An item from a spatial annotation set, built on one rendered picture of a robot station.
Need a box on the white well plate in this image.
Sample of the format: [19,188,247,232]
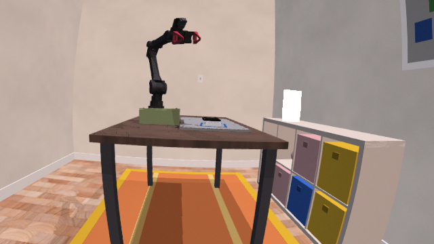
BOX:
[206,121,221,127]

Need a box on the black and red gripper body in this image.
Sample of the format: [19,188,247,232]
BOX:
[177,31,194,44]

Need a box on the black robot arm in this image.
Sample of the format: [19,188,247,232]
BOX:
[146,18,187,108]

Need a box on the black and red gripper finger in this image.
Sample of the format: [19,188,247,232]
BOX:
[172,31,184,45]
[193,32,201,44]

